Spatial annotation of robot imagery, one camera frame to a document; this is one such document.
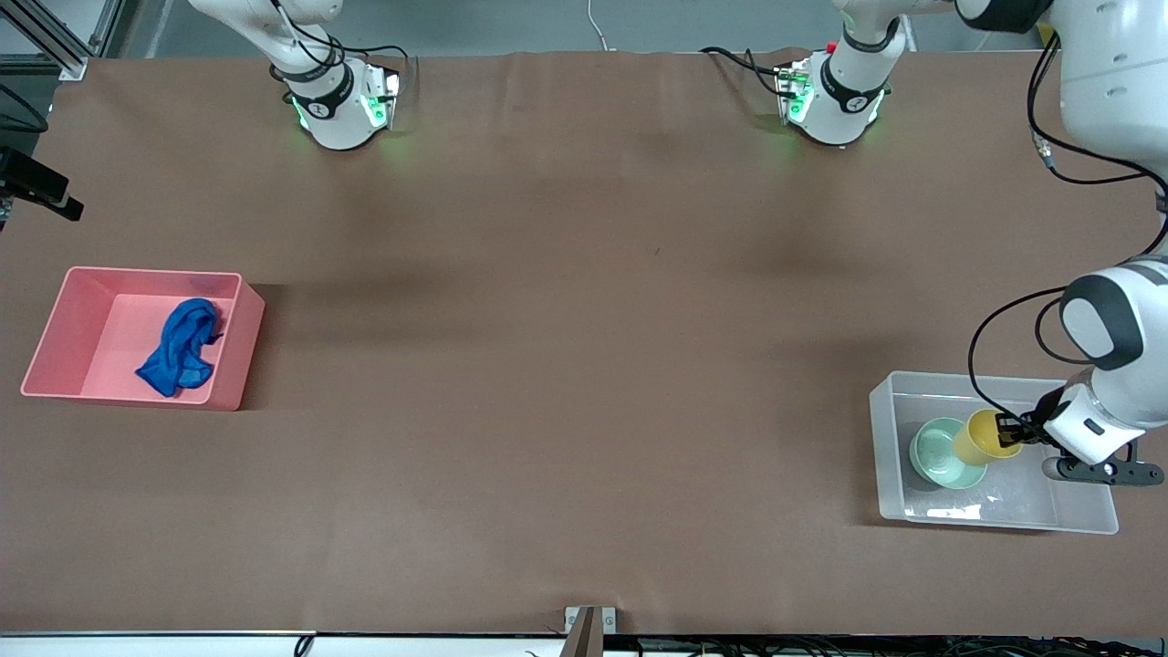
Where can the blue cloth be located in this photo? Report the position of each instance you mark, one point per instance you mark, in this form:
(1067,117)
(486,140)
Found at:
(182,351)

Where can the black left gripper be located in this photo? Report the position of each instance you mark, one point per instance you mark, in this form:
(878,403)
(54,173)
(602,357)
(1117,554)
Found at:
(1029,429)

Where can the pink plastic bin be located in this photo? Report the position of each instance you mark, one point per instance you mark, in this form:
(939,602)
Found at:
(109,338)

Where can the metal table edge bracket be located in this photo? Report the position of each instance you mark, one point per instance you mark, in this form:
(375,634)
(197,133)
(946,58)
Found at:
(590,625)

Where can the mint green bowl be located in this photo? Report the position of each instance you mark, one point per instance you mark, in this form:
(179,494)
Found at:
(940,456)

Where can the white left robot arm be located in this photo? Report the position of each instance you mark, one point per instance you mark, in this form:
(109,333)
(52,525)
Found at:
(1113,91)

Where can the aluminium frame post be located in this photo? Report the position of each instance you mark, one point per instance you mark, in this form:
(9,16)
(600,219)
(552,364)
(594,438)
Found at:
(55,41)

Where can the brown table cover mat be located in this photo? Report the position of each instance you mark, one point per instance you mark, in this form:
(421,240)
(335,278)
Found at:
(584,228)

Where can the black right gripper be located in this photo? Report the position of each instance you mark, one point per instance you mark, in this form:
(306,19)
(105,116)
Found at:
(27,175)

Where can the clear plastic box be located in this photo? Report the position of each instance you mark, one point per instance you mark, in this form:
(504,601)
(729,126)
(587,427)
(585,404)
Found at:
(1004,511)

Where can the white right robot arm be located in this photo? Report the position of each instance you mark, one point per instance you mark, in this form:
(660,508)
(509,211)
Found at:
(333,109)

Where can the yellow plastic cup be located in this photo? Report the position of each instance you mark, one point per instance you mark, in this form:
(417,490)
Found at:
(976,443)

